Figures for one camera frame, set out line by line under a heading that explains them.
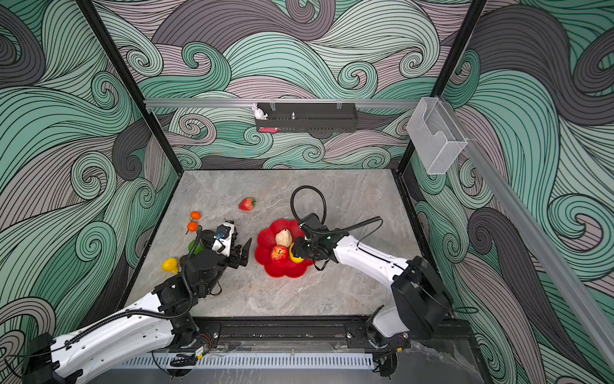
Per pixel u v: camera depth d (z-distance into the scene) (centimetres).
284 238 88
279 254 85
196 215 101
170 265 85
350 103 93
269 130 89
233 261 67
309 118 95
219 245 62
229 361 70
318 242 64
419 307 42
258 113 85
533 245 52
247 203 103
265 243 94
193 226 97
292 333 75
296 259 80
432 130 78
